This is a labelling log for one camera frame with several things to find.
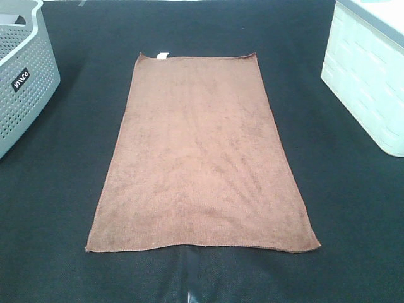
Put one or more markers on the pale green storage box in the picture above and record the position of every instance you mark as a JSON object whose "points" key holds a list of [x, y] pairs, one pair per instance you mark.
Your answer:
{"points": [[363, 67]]}

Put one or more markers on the grey perforated basket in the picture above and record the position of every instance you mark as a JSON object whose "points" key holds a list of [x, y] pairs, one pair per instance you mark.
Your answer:
{"points": [[29, 72]]}

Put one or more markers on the brown towel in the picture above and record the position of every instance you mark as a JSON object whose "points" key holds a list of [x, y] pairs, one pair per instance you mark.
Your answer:
{"points": [[198, 160]]}

